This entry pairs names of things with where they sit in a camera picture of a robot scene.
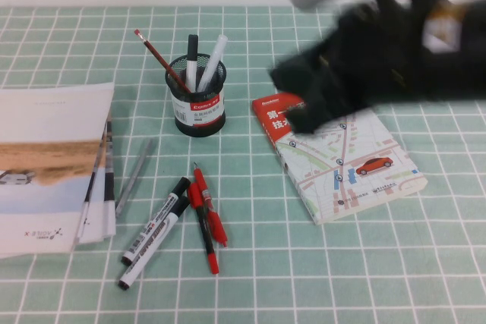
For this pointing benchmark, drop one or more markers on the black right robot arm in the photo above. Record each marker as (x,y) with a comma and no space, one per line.
(471,62)

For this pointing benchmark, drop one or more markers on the brochure with black band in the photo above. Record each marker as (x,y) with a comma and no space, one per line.
(109,164)

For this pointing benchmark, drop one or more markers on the black capped whiteboard marker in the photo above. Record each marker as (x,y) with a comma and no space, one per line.
(153,226)
(153,245)

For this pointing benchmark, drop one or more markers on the white pen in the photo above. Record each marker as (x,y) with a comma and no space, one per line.
(218,49)

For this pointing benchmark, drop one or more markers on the green checked tablecloth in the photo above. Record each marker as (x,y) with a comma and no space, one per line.
(341,263)

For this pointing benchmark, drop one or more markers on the red pencil with eraser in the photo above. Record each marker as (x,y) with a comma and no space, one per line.
(155,52)

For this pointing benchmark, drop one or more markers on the white brochure with small logo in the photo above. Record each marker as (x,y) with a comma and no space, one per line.
(88,221)

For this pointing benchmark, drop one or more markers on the black mesh pen holder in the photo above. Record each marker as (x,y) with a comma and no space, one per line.
(197,123)

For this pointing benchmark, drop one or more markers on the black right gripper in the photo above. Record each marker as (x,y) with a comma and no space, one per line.
(372,62)

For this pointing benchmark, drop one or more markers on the book with map cover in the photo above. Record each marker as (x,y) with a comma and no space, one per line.
(360,172)

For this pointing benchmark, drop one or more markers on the brochure with desert photo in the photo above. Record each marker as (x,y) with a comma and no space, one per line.
(45,130)

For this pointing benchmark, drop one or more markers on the red gel pen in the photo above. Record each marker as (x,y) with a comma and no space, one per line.
(217,225)

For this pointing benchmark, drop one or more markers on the black marker with red caps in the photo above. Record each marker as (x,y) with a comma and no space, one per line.
(197,195)

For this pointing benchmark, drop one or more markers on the white marker with black cap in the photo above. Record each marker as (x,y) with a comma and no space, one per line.
(191,47)

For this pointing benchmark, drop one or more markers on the grey pen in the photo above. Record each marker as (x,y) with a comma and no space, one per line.
(134,176)

